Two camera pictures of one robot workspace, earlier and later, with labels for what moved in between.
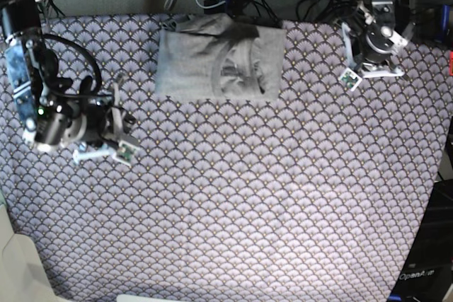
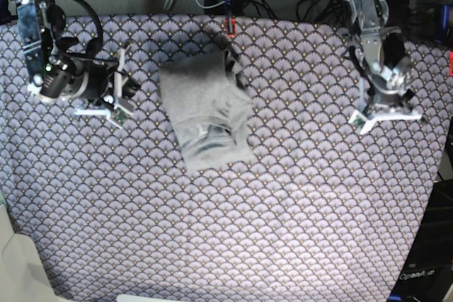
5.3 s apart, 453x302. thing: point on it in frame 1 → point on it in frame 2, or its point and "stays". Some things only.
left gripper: [94, 122] → [93, 79]
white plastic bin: [23, 276] stays
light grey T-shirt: [213, 56] → [210, 108]
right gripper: [374, 47] → [389, 99]
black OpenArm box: [427, 274] stays
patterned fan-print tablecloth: [316, 196] stays
